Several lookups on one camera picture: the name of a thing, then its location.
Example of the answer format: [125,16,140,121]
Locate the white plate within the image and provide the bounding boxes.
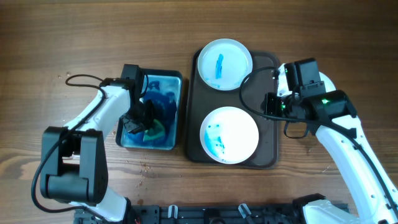
[197,39,253,91]
[277,63,336,96]
[199,106,259,164]

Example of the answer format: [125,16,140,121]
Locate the green yellow sponge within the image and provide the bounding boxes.
[143,119,166,142]

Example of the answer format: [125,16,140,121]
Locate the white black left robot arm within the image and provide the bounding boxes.
[30,75,152,223]

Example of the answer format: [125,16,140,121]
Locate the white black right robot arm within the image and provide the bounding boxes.
[261,90,397,223]

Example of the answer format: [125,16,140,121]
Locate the black basin with blue water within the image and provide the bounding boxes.
[116,69,183,151]

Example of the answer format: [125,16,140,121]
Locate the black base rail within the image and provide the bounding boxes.
[73,202,349,224]

